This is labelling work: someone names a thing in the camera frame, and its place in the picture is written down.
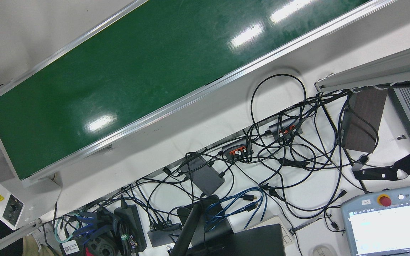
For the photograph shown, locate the black monitor stand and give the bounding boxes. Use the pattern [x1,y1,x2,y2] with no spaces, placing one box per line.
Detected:
[169,195,235,256]

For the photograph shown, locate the aluminium rail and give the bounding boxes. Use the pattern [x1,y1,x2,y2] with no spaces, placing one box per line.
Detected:
[0,219,43,256]

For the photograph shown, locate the white computer mouse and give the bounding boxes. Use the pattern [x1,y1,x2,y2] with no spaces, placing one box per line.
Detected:
[312,245,334,256]

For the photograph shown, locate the black round flange part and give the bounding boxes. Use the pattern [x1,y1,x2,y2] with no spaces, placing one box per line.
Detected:
[84,233,119,256]

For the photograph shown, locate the green conveyor belt aluminium frame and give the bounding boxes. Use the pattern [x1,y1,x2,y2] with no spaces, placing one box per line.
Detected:
[0,0,398,188]

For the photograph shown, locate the white label tag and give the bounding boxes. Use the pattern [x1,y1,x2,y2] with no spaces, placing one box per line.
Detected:
[60,240,81,255]

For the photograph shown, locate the grey teach pendant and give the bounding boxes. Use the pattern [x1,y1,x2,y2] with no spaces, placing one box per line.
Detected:
[340,185,410,256]

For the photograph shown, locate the grey hub orange ports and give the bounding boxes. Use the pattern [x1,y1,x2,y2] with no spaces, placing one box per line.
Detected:
[269,120,303,140]
[222,139,254,160]

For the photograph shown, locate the aluminium profile post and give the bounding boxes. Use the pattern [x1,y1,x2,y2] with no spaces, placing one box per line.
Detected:
[315,40,410,94]

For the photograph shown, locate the black power adapter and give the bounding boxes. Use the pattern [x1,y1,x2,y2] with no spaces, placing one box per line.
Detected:
[114,204,148,253]

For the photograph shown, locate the dark brown block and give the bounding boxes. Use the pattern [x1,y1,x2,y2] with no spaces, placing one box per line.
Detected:
[342,88,388,154]

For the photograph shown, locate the black cable tangle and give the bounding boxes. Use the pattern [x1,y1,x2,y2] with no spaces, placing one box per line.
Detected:
[134,74,380,231]

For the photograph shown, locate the black curved bracket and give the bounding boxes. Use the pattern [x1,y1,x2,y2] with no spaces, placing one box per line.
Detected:
[353,151,410,182]

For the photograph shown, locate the blue cable bundle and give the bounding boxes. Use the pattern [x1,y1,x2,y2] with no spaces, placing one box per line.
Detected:
[70,210,112,238]

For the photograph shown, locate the black multiport hub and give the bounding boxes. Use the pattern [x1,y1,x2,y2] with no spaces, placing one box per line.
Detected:
[147,220,183,247]

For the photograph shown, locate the black flat box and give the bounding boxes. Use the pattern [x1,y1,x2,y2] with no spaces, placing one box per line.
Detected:
[183,155,226,197]

